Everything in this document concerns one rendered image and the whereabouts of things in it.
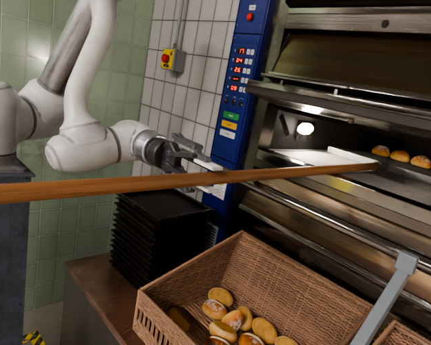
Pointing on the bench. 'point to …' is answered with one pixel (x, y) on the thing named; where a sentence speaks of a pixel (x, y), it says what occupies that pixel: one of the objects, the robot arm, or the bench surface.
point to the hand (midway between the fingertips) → (206, 175)
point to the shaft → (150, 183)
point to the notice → (220, 191)
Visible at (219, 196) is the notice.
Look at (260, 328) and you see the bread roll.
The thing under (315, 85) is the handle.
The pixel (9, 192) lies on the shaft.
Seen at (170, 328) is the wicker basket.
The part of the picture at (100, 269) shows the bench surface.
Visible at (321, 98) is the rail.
